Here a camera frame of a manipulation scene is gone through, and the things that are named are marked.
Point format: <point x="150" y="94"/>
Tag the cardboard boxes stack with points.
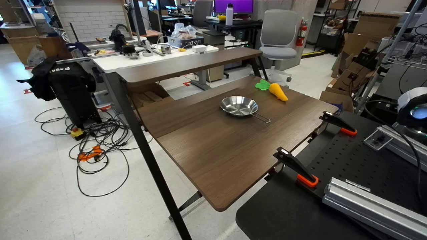
<point x="363" y="48"/>

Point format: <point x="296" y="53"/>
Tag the red fire extinguisher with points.
<point x="302" y="33"/>

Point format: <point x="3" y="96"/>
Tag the black equipment case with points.
<point x="71" y="84"/>

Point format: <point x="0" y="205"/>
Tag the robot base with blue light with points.
<point x="413" y="108"/>

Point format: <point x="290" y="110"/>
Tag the black metal table leg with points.
<point x="118" y="90"/>

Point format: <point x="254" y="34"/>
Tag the orange carrot plushie green top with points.
<point x="274" y="89"/>

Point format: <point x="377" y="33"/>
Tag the orange power plug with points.
<point x="95" y="152"/>

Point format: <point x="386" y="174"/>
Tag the near black orange clamp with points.
<point x="303" y="174"/>

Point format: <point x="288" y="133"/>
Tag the far black orange clamp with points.
<point x="335" y="120"/>

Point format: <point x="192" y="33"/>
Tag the black desk lamp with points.
<point x="120" y="44"/>

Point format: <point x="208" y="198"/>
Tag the brown wooden upper shelf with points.
<point x="174" y="66"/>

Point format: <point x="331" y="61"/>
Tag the black perforated mounting board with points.
<point x="283" y="209"/>

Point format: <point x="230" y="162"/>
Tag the grey office chair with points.
<point x="278" y="41"/>

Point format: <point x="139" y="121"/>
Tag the white water bottle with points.
<point x="230" y="13"/>

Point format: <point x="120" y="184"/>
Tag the black orange clamp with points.
<point x="335" y="120"/>
<point x="303" y="174"/>

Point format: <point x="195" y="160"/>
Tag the silver metal frying pan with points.
<point x="242" y="106"/>

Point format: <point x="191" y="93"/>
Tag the silver aluminium extrusion rail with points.
<point x="374" y="210"/>

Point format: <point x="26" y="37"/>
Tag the purple lit monitor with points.
<point x="242" y="6"/>

